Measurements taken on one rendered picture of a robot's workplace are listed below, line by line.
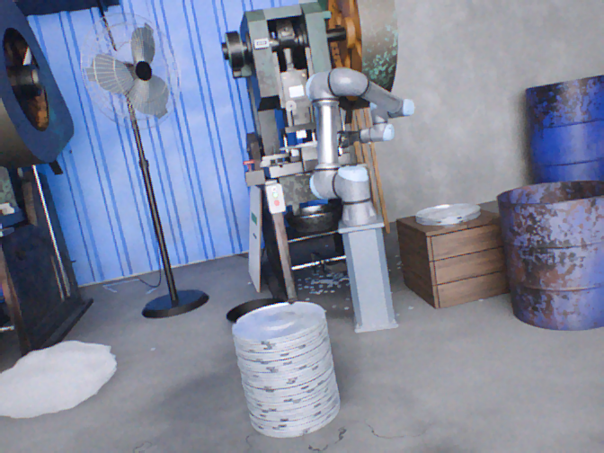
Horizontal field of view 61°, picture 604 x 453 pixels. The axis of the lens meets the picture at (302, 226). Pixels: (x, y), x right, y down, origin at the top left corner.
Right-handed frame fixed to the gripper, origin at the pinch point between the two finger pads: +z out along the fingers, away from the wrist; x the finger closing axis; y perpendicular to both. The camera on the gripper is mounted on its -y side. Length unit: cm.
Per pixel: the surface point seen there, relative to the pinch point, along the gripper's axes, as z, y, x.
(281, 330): -33, 125, 48
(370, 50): -29.2, -0.6, -39.2
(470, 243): -69, 22, 52
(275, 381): -32, 132, 60
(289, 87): 17.5, -1.3, -30.8
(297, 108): 15.7, -2.9, -19.7
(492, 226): -78, 16, 46
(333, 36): -2, -24, -54
